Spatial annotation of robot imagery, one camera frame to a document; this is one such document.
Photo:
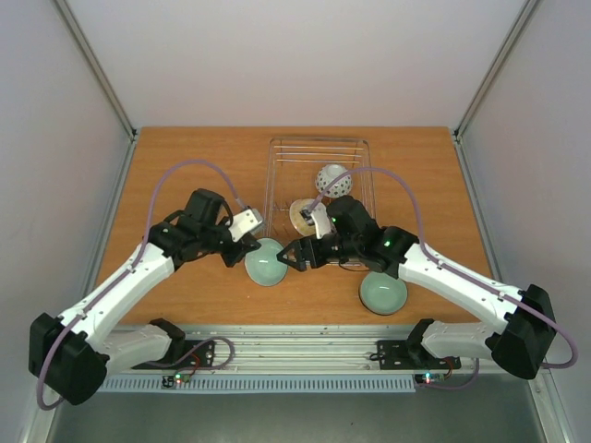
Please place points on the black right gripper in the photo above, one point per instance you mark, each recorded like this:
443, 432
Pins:
307, 254

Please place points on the right controller board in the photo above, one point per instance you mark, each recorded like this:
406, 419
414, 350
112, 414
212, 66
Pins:
430, 378

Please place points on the controller board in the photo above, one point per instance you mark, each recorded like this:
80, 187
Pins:
175, 381
430, 378

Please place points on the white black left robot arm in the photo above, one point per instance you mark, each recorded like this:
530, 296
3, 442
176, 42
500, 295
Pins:
75, 352

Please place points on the grey slotted cable duct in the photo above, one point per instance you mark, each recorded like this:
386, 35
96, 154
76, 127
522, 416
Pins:
254, 384

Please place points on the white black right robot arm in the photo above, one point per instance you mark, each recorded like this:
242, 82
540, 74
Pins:
514, 327

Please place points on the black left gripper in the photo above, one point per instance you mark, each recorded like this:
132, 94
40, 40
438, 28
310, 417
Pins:
248, 244

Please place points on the left controller board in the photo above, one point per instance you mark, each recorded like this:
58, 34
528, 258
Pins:
175, 381

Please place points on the metal wire dish rack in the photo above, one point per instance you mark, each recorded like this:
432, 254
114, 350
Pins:
323, 169

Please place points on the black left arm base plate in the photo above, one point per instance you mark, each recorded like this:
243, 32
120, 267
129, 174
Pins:
192, 353

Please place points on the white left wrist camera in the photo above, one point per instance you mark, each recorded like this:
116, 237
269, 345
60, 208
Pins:
248, 220

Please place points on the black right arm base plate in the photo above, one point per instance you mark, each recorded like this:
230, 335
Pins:
397, 355

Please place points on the green ring patterned bowl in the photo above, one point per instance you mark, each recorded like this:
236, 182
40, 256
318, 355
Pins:
262, 265

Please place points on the pale green bowl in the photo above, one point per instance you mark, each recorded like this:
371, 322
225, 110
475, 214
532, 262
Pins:
381, 294

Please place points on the yellow blue patterned bowl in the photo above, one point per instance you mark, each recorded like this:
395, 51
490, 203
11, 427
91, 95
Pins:
300, 219

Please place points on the aluminium frame rails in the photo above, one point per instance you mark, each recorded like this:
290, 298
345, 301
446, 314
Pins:
216, 80

